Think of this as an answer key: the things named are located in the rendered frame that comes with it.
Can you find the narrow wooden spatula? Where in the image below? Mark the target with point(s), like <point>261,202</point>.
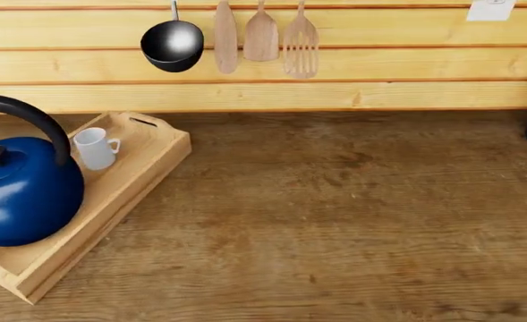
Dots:
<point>225,40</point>

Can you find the black hanging ladle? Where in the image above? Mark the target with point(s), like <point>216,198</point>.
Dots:
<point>172,45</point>

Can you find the slotted wooden spatula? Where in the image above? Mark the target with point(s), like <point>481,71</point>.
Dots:
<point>300,50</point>

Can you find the wooden serving tray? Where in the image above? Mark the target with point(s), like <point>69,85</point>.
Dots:
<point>124,188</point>

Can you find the white ceramic mug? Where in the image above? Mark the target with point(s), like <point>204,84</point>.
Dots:
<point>94,151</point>

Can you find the white wall outlet plate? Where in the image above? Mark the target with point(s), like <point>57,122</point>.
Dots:
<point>489,9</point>

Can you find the wide wooden spatula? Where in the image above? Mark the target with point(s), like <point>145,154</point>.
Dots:
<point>261,37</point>

